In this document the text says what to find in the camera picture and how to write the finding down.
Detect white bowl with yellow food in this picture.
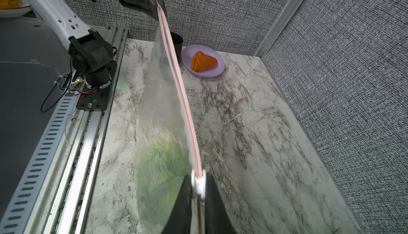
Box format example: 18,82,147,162
1,0,32,18

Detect white perforated cable tray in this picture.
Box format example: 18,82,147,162
0,87,80,234

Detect orange food piece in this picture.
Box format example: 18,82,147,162
190,51,218,72

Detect black cup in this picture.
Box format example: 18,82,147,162
171,32,184,63

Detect green chinese cabbage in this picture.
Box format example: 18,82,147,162
135,135,191,234

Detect clear zip-top bag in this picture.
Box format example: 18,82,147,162
135,7,207,234

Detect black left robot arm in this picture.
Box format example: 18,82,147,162
27,0,165,88

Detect purple plate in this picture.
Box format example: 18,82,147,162
181,45,225,78

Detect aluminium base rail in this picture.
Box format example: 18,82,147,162
23,27,128,234

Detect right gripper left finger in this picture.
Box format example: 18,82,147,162
161,175,193,234

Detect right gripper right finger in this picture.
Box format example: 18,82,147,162
205,178,237,234

